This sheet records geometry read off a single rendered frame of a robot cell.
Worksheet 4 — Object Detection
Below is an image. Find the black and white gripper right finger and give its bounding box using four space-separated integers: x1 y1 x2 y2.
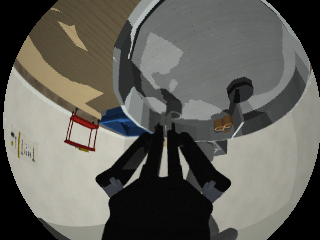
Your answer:
166 113 231 209

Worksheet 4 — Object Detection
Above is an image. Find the blue shallow tray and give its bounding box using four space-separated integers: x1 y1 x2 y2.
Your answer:
99 106 148 137

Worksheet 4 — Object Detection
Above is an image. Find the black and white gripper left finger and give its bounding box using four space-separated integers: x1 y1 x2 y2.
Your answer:
95 112 166 207

